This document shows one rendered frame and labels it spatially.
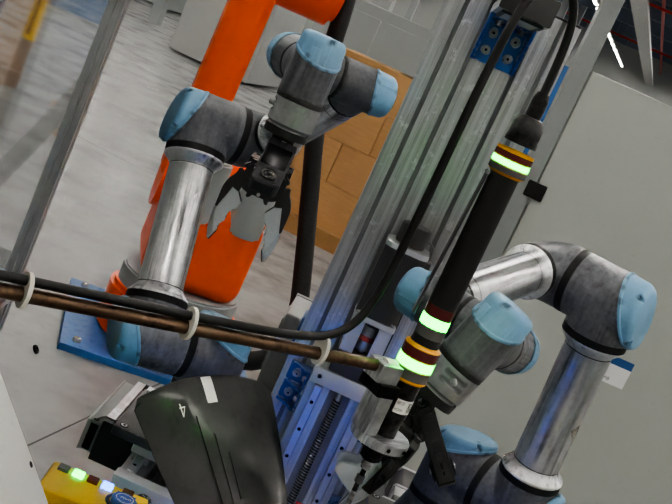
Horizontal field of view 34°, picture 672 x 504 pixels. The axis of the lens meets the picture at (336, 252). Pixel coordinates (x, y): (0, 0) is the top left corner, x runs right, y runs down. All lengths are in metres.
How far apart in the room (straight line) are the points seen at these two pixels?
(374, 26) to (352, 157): 2.89
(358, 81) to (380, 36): 10.14
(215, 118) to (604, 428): 1.63
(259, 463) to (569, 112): 1.90
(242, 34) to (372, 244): 3.20
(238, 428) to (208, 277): 3.95
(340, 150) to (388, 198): 7.27
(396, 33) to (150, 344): 10.06
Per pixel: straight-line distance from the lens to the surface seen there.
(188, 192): 2.08
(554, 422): 1.98
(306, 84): 1.70
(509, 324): 1.46
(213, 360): 2.05
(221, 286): 5.28
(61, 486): 1.75
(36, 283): 1.01
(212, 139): 2.11
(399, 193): 2.15
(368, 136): 9.32
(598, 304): 1.89
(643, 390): 3.26
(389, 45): 11.93
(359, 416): 1.27
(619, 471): 3.34
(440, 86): 2.13
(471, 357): 1.47
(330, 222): 9.43
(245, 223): 5.17
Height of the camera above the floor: 1.88
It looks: 11 degrees down
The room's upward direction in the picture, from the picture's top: 24 degrees clockwise
